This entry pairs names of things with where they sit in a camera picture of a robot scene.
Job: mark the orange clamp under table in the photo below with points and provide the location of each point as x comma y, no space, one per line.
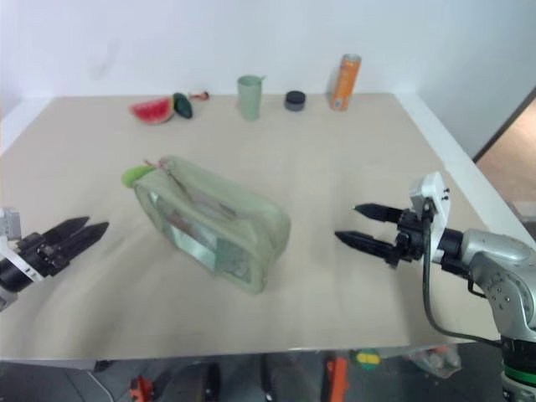
338,377

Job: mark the orange black tool under table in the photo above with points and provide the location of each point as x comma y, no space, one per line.
140,387

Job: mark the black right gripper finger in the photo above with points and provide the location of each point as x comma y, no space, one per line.
362,242
377,211

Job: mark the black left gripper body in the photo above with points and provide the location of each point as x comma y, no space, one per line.
39,251

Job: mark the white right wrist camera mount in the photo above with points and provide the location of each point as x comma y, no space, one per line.
435,209

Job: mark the small black round jar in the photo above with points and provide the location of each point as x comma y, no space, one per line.
295,101

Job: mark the green yellow item under table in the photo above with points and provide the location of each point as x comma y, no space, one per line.
366,359

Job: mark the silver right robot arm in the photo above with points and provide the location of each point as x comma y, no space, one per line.
498,268

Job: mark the pale green plastic cup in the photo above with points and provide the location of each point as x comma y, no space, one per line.
250,97

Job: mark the orange drink can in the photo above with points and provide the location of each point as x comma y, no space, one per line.
345,83

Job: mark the green leaf-shaped zipper tag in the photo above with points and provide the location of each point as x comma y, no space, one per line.
133,174

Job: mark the toy watermelon slice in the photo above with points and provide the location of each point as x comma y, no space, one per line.
153,111

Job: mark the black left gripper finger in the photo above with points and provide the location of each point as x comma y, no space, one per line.
86,235
69,226

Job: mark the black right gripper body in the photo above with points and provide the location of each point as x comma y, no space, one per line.
408,238

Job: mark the translucent green zip pouch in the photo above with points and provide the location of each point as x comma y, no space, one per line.
211,222

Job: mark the clear plastic bag under table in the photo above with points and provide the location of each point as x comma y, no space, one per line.
435,360

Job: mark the beige table mat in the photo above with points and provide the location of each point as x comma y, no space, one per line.
234,234

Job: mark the dark green toy avocado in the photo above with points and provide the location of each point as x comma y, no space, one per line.
183,105

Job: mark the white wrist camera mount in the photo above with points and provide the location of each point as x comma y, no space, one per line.
8,228
435,209

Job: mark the small red toy piece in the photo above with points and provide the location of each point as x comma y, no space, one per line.
202,96

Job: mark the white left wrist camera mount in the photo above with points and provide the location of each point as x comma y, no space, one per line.
8,228

